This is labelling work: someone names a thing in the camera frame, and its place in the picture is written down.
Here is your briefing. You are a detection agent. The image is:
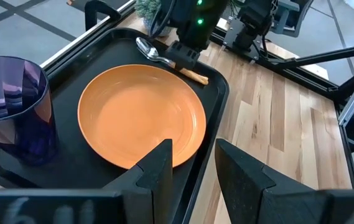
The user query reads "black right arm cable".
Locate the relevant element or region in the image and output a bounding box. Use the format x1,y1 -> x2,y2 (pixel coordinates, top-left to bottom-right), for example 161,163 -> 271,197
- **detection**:
148,0 -> 177,39

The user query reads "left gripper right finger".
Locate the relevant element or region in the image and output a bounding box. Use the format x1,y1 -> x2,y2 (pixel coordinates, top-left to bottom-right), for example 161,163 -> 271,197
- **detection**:
215,138 -> 327,224

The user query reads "purple faceted cup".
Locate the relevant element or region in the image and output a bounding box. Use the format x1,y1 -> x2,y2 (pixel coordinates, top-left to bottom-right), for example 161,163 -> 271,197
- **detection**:
0,55 -> 58,166

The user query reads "black plastic tray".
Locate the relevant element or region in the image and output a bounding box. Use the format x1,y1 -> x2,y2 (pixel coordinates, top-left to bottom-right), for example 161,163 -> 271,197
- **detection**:
0,27 -> 230,224

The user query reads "black diagonal frame strut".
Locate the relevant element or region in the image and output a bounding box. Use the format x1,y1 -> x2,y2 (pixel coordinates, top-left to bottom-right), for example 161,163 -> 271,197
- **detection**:
274,42 -> 354,70

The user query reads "green plant in patterned pot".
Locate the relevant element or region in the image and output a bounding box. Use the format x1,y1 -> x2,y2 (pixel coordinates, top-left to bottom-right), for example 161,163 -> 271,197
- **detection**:
134,0 -> 174,37

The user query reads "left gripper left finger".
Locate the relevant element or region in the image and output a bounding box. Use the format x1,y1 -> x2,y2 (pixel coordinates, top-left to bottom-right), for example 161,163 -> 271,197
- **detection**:
102,138 -> 174,224

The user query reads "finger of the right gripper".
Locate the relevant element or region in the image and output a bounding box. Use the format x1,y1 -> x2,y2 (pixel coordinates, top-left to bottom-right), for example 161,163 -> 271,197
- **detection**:
165,41 -> 201,72

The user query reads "orange plate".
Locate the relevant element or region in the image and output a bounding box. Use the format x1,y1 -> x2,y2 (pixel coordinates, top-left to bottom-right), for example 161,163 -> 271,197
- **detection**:
77,63 -> 207,170

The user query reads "grey office chair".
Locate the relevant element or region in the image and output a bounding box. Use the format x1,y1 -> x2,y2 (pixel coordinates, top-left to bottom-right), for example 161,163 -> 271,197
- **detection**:
269,0 -> 315,38

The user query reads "spoon with orange handle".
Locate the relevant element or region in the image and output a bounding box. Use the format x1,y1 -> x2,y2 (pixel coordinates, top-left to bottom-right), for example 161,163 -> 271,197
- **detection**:
135,37 -> 210,86

